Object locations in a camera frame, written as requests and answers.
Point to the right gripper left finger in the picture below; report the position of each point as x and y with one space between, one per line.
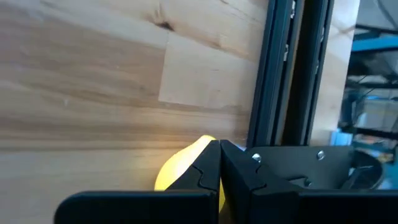
140 208

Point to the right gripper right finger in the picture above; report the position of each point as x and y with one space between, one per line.
280 208

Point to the yellow toy lemon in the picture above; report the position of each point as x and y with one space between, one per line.
180 168

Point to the black aluminium rig frame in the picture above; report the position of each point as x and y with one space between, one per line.
270 77

